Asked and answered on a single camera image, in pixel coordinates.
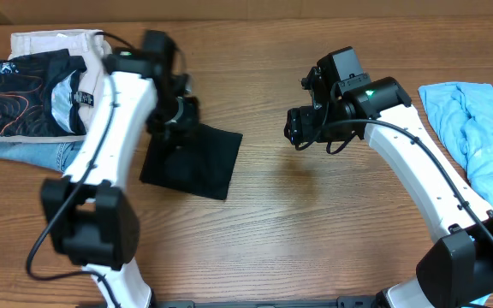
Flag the plain black t-shirt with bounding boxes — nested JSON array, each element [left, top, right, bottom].
[[140, 124, 243, 200]]

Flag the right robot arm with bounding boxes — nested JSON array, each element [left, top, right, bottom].
[[284, 77, 493, 307]]

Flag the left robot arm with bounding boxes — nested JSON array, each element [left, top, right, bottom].
[[26, 48, 199, 307]]

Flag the beige folded trousers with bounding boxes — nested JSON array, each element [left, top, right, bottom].
[[0, 29, 111, 143]]

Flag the blue folded jeans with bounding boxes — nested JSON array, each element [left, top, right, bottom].
[[0, 141, 82, 173]]

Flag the black patterned folded shirt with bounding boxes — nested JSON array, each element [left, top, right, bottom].
[[0, 50, 86, 142]]

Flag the light blue crumpled garment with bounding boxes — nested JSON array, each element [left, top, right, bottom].
[[419, 82, 493, 206]]

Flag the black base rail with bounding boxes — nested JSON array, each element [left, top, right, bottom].
[[156, 295, 377, 308]]

